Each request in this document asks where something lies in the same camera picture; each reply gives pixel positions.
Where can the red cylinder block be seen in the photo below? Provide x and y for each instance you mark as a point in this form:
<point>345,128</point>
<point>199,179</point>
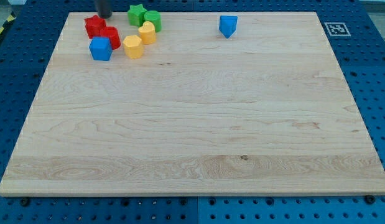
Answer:
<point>112,34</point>

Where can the wooden board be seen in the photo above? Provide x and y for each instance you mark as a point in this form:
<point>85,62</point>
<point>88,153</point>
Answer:
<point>267,112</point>

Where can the blue cube block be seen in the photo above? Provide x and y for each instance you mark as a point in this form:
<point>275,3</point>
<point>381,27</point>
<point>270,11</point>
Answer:
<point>100,48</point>

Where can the green star block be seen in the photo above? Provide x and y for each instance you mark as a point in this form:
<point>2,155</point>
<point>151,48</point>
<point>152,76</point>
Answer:
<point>136,15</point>

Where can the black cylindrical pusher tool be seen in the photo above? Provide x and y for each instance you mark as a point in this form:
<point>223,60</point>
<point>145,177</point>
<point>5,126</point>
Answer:
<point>103,8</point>

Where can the yellow heart block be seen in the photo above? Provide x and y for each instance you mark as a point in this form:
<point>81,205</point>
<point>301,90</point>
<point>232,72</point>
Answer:
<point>147,33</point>

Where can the green cylinder block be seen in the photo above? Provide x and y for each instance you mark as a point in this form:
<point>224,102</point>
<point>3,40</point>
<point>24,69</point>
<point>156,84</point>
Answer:
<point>155,18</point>

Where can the red star block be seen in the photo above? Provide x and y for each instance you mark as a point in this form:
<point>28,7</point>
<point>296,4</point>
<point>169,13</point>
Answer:
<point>93,25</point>

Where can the white fiducial marker tag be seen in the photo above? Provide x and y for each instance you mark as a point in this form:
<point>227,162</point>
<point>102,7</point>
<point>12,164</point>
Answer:
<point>337,29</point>

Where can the blue triangular block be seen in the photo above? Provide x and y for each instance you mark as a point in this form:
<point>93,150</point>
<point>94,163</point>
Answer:
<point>227,25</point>

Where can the yellow hexagon block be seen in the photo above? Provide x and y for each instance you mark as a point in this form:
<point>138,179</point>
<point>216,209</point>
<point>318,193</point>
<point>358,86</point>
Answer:
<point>133,46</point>

